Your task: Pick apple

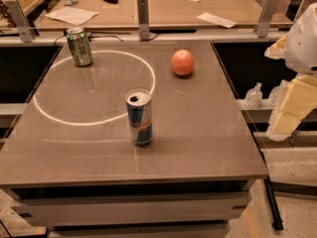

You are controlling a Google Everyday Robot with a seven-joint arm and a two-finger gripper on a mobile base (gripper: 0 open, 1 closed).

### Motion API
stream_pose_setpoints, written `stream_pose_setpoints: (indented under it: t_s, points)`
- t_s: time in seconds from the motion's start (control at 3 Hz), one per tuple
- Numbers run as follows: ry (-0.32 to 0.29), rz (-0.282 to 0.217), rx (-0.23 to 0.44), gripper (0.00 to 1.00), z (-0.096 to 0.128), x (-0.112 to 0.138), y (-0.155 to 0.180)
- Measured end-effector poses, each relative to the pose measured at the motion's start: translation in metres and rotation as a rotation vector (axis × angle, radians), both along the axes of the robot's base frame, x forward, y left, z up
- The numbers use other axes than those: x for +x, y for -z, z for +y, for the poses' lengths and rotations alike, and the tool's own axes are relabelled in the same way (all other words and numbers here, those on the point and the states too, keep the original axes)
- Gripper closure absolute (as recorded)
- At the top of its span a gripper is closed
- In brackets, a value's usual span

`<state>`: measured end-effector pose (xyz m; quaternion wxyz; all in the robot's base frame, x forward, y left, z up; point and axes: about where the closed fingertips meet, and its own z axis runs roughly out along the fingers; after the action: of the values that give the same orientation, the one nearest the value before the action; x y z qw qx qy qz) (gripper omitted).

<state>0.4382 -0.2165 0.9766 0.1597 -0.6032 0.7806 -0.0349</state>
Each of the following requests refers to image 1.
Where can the white paper sheet right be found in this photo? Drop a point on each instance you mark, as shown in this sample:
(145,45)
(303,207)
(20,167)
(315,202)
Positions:
(213,20)

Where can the blue silver energy drink can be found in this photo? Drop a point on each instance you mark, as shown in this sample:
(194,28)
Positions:
(139,109)

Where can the centre metal bracket post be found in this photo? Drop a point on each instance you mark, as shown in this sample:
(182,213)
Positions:
(144,19)

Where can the white table drawer base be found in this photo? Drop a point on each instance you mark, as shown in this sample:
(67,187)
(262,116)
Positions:
(160,215)

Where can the clear bottle right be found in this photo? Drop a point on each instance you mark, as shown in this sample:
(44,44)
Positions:
(277,93)

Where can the red apple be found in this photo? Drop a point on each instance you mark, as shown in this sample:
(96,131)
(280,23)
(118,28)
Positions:
(182,63)

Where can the clear bottle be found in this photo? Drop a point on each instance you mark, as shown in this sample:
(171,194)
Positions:
(254,97)
(277,93)

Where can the left metal bracket post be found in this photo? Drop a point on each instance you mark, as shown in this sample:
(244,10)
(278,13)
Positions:
(25,31)

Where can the metal bracket post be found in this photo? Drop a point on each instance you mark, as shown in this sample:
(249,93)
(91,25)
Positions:
(144,19)
(263,25)
(25,31)

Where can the clear bottle left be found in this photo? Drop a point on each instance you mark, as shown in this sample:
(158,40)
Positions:
(254,97)

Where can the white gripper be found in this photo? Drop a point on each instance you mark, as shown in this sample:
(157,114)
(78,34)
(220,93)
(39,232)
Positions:
(303,42)

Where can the right metal bracket post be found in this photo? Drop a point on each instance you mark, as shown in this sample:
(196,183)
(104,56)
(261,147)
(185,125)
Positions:
(263,25)

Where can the green soda can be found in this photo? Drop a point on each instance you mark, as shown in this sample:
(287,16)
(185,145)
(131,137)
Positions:
(79,46)

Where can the white paper sheet left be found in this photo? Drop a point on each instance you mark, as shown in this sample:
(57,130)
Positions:
(73,16)

